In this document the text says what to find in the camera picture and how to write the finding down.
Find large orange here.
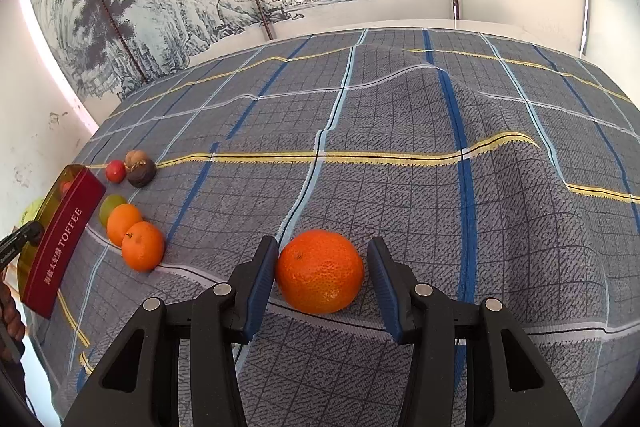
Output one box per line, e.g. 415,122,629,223
122,221,165,272

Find plaid grey blue tablecloth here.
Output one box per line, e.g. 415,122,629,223
30,29,639,426

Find red gold toffee tin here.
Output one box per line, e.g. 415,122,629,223
17,165,105,320

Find person's left hand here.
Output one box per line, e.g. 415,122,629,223
1,283,25,362

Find small orange tangerine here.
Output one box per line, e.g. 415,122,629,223
276,230,364,314

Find green tissue pack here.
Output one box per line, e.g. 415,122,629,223
17,198,43,227

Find green lime fruit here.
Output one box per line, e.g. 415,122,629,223
99,194,127,228

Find orange mandarin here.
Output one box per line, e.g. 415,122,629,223
106,202,143,247

